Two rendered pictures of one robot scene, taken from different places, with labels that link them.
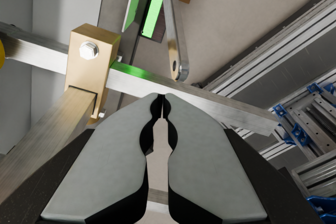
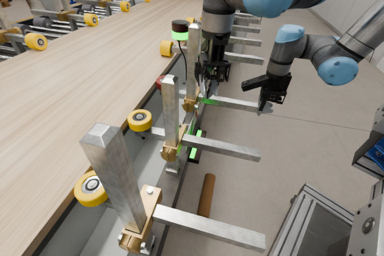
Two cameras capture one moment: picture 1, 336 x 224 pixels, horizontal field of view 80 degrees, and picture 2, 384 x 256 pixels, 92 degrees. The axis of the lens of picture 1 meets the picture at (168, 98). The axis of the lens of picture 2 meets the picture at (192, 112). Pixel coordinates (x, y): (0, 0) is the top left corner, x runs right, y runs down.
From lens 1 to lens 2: 0.60 m
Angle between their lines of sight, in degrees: 80
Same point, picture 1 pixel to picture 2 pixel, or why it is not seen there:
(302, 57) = (314, 240)
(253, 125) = (250, 151)
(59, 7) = (146, 163)
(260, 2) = (259, 215)
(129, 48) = (183, 163)
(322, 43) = (318, 224)
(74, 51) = not seen: hidden behind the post
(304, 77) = not seen: outside the picture
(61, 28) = (143, 172)
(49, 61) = (162, 132)
